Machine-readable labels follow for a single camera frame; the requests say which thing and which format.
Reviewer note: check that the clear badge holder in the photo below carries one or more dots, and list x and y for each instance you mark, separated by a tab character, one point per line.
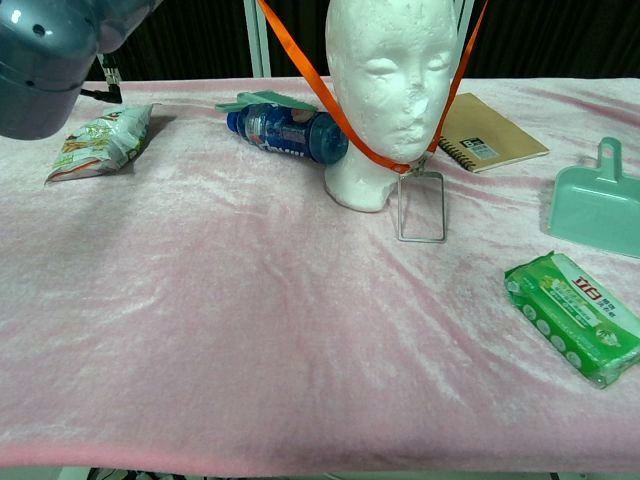
401	210

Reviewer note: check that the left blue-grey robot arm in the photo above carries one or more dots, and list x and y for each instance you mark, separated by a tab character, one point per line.
40	65

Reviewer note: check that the white foam mannequin head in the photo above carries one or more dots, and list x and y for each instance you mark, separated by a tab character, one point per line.
380	100

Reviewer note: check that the pink plush tablecloth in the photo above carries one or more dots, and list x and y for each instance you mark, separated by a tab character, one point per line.
250	300

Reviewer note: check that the blue drink bottle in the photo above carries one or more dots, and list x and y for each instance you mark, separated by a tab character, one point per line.
280	132

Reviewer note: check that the teal hand brush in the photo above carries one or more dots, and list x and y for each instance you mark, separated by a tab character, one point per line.
280	100

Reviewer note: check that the brown spiral notebook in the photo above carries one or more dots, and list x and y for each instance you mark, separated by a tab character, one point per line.
495	135

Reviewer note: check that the white snack bag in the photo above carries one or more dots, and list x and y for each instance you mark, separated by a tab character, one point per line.
100	145

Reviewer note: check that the green wet wipes pack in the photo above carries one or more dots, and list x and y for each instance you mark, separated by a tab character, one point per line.
570	315

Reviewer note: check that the teal dustpan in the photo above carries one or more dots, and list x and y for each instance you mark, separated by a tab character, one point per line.
595	205

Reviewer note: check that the white partition post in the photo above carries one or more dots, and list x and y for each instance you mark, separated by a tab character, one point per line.
257	40
462	30

